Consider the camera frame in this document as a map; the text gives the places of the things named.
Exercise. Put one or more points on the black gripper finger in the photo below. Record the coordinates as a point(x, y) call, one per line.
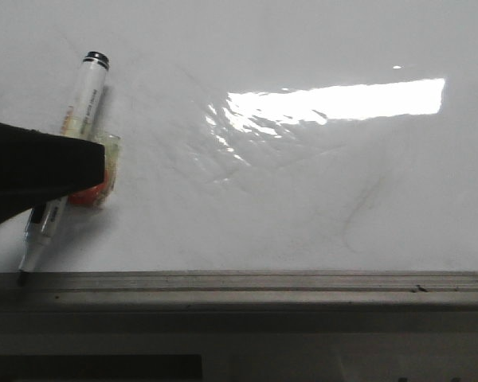
point(36, 167)

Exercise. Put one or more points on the white black whiteboard marker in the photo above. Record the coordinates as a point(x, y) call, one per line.
point(44, 219)

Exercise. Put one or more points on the red magnet taped to marker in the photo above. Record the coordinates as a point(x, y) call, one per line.
point(95, 196)

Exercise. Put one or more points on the white glossy whiteboard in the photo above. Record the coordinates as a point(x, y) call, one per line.
point(262, 135)

